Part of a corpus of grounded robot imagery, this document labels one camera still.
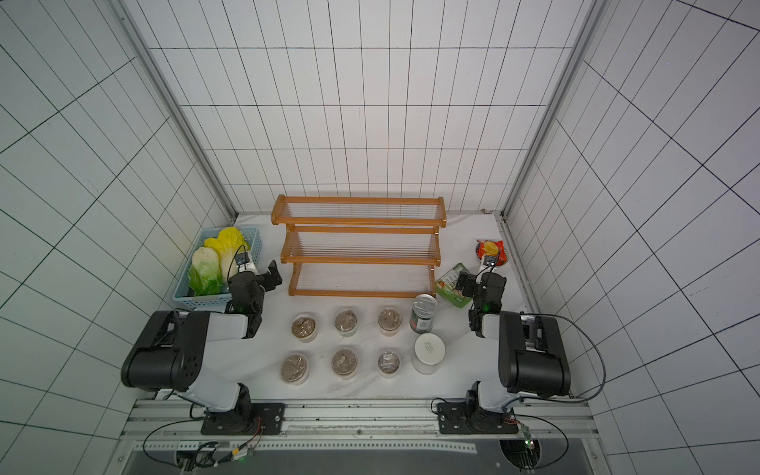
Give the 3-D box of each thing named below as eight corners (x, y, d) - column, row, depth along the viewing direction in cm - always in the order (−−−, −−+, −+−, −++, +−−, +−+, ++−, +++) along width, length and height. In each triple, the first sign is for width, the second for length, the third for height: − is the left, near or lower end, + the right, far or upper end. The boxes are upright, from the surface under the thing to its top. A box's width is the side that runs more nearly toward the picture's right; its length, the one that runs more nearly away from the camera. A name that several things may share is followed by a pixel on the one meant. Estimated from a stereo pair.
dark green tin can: (410, 333, 89) (413, 318, 80) (409, 310, 94) (412, 293, 85) (433, 333, 89) (439, 318, 80) (431, 310, 94) (436, 293, 85)
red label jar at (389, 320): (377, 335, 88) (377, 329, 84) (377, 312, 93) (377, 305, 89) (401, 335, 88) (402, 329, 84) (401, 312, 93) (401, 305, 89)
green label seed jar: (335, 337, 88) (333, 330, 84) (338, 315, 92) (336, 308, 88) (355, 337, 88) (354, 330, 84) (357, 315, 92) (356, 308, 88)
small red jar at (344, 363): (333, 378, 81) (330, 373, 76) (335, 355, 85) (333, 348, 80) (356, 378, 81) (355, 373, 76) (358, 355, 85) (356, 348, 80)
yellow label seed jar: (292, 342, 87) (288, 337, 83) (297, 318, 91) (293, 312, 88) (315, 342, 87) (312, 337, 83) (319, 318, 91) (316, 312, 88)
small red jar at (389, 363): (378, 379, 81) (378, 373, 76) (378, 356, 85) (378, 349, 80) (399, 379, 81) (400, 373, 76) (398, 356, 85) (399, 349, 80)
